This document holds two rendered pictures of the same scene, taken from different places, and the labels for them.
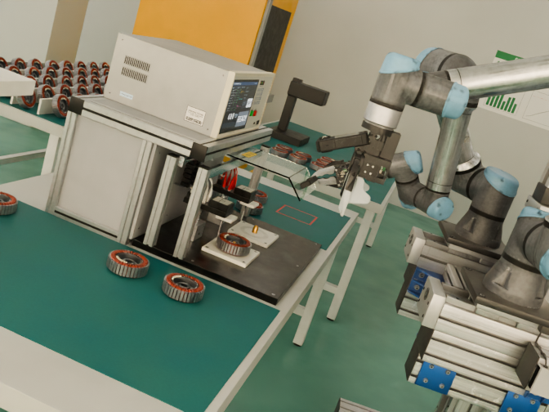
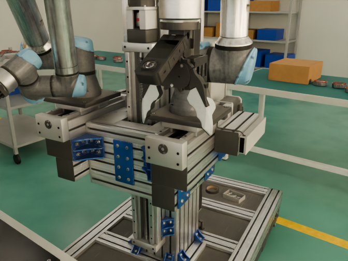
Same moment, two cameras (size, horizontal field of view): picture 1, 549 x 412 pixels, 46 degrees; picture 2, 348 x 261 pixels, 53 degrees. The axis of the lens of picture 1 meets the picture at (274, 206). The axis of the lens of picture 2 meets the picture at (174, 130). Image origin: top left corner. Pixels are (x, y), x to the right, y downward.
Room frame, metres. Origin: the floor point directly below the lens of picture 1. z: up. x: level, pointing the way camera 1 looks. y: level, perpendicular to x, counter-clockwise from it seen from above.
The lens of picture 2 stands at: (1.13, 0.43, 1.38)
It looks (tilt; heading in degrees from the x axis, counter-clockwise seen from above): 20 degrees down; 296
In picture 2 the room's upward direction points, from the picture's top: straight up
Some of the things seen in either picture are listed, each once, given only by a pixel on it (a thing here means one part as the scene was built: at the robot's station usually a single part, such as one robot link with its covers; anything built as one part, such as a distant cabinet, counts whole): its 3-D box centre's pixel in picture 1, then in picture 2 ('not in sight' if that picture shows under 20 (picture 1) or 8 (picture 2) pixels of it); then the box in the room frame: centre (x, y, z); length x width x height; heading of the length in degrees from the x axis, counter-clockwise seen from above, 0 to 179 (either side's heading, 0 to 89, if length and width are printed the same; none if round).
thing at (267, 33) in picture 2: not in sight; (270, 34); (2.43, -6.39, 0.87); 0.42 x 0.36 x 0.19; 81
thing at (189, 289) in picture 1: (183, 287); not in sight; (1.59, 0.16, 0.77); 0.11 x 0.11 x 0.04
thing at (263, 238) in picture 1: (253, 234); not in sight; (2.18, 0.04, 0.78); 0.15 x 0.15 x 0.01; 79
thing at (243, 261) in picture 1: (231, 251); not in sight; (1.94, 0.09, 0.78); 0.15 x 0.15 x 0.01; 79
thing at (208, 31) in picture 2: not in sight; (208, 31); (3.77, -6.66, 0.87); 0.42 x 0.40 x 0.18; 168
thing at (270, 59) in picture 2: not in sight; (279, 60); (2.21, -6.35, 0.40); 0.42 x 0.42 x 0.25; 78
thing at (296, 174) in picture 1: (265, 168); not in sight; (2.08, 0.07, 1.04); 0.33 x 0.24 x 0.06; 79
